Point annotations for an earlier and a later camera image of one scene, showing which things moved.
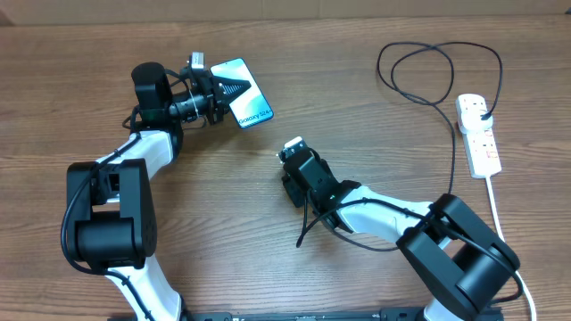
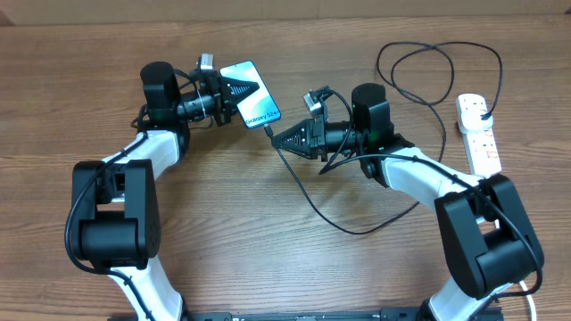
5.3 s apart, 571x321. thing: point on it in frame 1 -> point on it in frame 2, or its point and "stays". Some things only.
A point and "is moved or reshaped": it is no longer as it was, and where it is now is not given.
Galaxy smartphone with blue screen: x=250 y=106 is moved or reshaped
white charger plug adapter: x=471 y=120 stays
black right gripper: x=296 y=192 -> x=314 y=135
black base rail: x=384 y=316 stays
